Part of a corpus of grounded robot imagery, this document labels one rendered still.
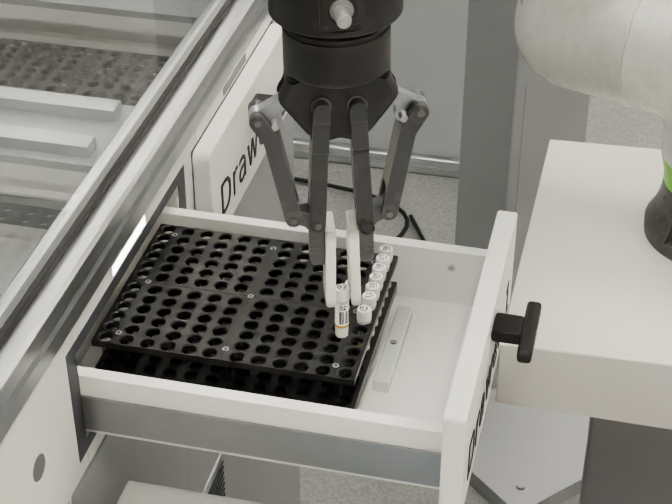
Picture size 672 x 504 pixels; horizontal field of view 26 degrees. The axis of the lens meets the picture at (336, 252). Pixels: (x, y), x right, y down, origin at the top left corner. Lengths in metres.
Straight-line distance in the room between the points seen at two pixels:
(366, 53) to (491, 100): 1.24
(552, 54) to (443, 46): 1.58
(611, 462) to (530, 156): 0.80
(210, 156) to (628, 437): 0.51
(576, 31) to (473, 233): 1.01
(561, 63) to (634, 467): 0.43
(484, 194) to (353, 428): 1.20
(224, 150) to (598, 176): 0.40
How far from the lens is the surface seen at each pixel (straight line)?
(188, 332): 1.22
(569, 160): 1.58
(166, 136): 1.31
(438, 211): 2.99
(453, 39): 2.96
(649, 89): 1.37
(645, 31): 1.36
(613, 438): 1.53
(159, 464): 1.45
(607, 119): 3.36
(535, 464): 2.37
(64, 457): 1.19
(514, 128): 2.20
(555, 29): 1.39
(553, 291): 1.39
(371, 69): 0.99
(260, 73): 1.54
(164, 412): 1.18
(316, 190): 1.06
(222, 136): 1.43
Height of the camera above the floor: 1.65
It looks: 35 degrees down
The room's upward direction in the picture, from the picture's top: straight up
